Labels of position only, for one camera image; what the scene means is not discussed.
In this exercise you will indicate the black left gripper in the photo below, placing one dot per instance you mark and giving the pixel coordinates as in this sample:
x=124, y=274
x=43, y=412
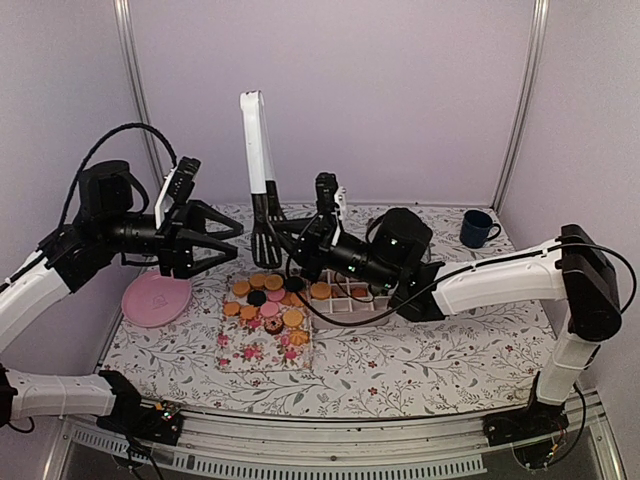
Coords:
x=175, y=242

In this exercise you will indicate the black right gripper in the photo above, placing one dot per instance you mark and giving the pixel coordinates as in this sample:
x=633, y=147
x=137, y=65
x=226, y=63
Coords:
x=316, y=237

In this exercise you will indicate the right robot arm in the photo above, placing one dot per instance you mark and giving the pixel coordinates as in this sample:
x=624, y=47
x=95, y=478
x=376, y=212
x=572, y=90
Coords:
x=570, y=267

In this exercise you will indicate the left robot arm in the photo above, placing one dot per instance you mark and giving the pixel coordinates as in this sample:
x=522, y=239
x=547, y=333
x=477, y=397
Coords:
x=115, y=218

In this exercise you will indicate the yellow dotted round biscuit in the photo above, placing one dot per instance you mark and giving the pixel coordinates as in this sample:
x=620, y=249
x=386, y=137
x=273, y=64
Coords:
x=321, y=291

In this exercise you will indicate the black sandwich cookie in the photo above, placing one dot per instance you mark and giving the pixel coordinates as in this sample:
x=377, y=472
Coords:
x=257, y=298

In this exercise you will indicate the pink sandwich cookie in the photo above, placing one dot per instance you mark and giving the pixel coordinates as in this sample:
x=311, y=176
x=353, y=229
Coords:
x=269, y=309

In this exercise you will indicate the pink tin with white dividers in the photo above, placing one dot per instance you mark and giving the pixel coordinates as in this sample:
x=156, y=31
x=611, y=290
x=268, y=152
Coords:
x=352, y=301

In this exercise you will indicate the chocolate sprinkle donut cookie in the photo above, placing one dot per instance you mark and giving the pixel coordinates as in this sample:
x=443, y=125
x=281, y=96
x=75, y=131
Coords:
x=274, y=326

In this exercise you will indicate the pink round plate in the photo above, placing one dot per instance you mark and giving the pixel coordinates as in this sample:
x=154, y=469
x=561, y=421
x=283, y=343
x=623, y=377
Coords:
x=153, y=300

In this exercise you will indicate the swirl butter cookie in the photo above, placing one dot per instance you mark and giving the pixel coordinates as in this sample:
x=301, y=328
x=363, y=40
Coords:
x=298, y=337

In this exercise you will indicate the floral patterned tablecloth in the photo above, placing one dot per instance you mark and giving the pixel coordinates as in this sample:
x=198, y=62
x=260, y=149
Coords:
x=479, y=360

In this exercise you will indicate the floral rectangular tray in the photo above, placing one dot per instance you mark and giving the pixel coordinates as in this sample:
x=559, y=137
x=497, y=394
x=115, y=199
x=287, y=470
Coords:
x=243, y=345

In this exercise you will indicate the dark blue mug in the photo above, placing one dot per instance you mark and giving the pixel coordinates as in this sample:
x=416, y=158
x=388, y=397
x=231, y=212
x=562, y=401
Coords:
x=477, y=229

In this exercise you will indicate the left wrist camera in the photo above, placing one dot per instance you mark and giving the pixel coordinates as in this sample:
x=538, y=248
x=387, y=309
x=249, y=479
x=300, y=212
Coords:
x=176, y=189

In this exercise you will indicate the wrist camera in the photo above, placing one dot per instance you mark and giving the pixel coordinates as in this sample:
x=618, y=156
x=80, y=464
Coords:
x=176, y=189
x=331, y=200

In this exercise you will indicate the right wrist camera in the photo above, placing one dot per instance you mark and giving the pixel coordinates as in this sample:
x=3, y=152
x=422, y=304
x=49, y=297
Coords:
x=331, y=200

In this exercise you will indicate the aluminium front rail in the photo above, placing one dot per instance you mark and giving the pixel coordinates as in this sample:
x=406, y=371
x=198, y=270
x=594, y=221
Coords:
x=230, y=445

